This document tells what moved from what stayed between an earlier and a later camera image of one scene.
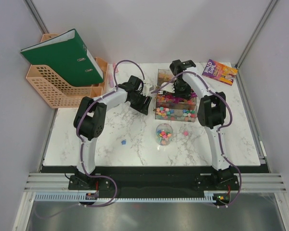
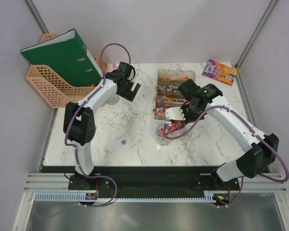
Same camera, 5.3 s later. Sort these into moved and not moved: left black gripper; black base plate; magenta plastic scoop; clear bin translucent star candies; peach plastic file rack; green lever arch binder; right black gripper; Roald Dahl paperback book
Moved: right black gripper; magenta plastic scoop; left black gripper
Not moved: peach plastic file rack; clear bin translucent star candies; black base plate; green lever arch binder; Roald Dahl paperback book
